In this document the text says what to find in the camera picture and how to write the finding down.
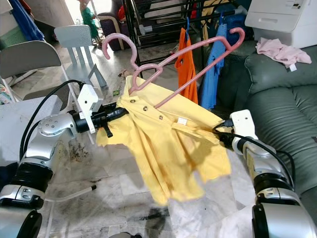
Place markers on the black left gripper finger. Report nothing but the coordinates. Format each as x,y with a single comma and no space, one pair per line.
117,113

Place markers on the yellow shirt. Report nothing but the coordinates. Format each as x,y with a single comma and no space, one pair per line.
163,144

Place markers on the blue shirt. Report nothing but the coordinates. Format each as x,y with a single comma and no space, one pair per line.
213,69

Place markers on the pink plastic hanger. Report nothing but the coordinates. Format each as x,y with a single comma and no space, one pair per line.
116,35
242,38

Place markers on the navy blue garment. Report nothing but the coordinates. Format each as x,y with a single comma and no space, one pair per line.
7,173

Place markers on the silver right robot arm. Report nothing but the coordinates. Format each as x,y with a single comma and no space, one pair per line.
267,163

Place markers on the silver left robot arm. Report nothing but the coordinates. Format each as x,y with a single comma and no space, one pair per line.
52,126

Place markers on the small beige plush toy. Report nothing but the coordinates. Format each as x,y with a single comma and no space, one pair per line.
125,74

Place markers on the green leather sofa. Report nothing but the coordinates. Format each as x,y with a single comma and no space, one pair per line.
277,99

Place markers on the orange shirt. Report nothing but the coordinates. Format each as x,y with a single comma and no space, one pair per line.
187,69

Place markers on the light blue child chair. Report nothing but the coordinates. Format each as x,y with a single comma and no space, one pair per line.
74,35

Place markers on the purple armchair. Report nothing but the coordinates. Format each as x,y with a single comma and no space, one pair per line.
114,27

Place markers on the grey folding chair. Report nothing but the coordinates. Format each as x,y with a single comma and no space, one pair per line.
29,57

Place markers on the toddler in green shirt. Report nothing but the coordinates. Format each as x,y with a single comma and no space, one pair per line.
90,19

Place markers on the pale pink garment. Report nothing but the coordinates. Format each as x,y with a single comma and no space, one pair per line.
282,52

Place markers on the black metal drying rack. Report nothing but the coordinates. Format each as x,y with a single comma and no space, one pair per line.
153,10

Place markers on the dark blue bag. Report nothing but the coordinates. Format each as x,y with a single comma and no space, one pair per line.
233,22

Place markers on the blue hanging cloth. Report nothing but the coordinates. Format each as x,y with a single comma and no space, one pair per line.
27,20

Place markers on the green storage bin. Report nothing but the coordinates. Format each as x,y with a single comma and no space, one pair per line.
5,38

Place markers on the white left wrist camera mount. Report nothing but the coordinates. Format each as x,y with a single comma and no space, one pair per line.
89,101

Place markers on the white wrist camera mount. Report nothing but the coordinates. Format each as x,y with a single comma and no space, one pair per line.
89,101
243,123

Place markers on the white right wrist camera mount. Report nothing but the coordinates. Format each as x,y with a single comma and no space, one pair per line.
243,123

